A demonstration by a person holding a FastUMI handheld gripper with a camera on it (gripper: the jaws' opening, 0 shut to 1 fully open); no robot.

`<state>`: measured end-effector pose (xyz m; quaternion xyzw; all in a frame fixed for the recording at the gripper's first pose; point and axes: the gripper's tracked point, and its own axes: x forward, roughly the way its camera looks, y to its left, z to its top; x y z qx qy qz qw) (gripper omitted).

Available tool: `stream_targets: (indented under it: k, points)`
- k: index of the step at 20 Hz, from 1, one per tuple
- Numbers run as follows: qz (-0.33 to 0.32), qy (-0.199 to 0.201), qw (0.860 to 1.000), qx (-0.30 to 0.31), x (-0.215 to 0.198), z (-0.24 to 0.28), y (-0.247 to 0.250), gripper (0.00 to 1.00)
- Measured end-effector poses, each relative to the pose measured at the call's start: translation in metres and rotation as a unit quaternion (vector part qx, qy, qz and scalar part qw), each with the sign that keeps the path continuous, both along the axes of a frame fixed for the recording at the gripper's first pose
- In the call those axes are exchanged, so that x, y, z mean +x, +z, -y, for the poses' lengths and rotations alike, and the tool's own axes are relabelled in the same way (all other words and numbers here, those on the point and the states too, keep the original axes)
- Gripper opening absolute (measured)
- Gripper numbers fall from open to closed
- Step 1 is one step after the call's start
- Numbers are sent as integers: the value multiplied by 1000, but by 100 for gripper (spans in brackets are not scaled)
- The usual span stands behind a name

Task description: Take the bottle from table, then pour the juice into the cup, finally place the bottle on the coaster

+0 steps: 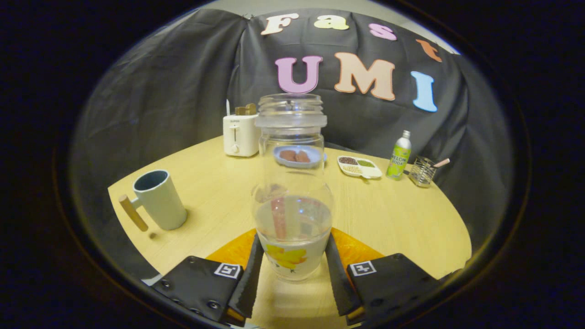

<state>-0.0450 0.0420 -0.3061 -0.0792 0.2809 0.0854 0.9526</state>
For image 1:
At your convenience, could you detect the black backdrop cloth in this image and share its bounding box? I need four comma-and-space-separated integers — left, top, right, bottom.
69, 8, 515, 284

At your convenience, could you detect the white divided dish with grains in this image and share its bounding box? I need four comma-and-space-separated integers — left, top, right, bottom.
337, 155, 383, 180

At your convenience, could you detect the wooden table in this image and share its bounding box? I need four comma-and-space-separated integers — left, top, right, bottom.
107, 136, 472, 329

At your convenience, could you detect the wire utensil holder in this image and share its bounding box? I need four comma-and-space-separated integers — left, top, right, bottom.
408, 156, 436, 188

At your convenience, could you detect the white toaster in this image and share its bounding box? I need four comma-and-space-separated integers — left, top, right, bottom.
223, 113, 261, 158

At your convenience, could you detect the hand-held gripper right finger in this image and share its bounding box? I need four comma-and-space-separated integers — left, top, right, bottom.
325, 227, 442, 326

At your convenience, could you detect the green soda bottle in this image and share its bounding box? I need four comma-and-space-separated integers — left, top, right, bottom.
386, 130, 412, 180

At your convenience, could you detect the blue plate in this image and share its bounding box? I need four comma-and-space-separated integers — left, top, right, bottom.
273, 145, 328, 169

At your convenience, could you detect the pale green cup wooden handle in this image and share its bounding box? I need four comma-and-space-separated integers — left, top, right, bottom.
119, 170, 188, 232

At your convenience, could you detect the clear glass juice bottle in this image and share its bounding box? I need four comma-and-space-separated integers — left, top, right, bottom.
251, 93, 335, 283

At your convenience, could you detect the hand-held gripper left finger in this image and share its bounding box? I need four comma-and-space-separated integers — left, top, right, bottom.
152, 228, 265, 328

